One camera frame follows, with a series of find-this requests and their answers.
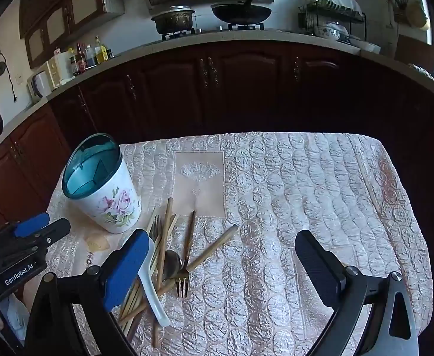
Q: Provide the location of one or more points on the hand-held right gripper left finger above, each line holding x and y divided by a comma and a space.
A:
126, 267

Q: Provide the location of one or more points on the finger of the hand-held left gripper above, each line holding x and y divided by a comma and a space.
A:
55, 230
31, 226

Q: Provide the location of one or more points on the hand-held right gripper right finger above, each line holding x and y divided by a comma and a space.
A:
313, 263

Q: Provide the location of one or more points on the white plastic rice spoon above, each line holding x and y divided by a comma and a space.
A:
154, 296

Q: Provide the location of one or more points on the metal spoon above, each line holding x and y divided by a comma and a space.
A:
170, 263

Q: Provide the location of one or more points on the white floral utensil holder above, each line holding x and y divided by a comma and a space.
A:
117, 204

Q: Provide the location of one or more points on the person's left hand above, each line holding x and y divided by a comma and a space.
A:
15, 315

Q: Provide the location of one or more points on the quilted pink tablecloth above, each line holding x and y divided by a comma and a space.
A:
276, 230

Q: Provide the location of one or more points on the white countertop appliance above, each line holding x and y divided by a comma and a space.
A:
40, 85

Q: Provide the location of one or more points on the cream storage box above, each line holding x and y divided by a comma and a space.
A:
55, 70

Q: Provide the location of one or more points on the dark sauce bottle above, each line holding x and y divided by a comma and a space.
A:
80, 59

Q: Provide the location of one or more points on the clear glass bottle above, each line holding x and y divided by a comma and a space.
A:
90, 56

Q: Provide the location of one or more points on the yellow oil bottle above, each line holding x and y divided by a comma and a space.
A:
100, 53

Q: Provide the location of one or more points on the dark red base cabinets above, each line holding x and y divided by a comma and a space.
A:
239, 89

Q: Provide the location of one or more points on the white dish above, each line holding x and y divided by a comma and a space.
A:
367, 46

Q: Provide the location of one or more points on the grey kitchen countertop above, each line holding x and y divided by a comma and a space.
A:
276, 36

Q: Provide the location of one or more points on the patterned ceramic bowl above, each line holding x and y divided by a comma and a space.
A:
327, 30

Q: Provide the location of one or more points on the wooden cutting board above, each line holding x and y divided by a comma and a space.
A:
415, 53

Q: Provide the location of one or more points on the metal pot with lid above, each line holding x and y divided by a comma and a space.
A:
174, 18

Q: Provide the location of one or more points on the gas stove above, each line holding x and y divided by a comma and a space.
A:
217, 29

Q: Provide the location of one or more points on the black wok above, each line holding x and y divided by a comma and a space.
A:
241, 13

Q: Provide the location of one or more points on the yellow round straw brush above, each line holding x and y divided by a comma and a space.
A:
420, 16

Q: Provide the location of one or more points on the black round wall hanger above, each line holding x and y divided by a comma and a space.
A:
0, 68

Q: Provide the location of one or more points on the brown wall cabinet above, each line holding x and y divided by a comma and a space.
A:
61, 15

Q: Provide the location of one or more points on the wall chopstick holder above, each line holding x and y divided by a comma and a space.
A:
399, 11

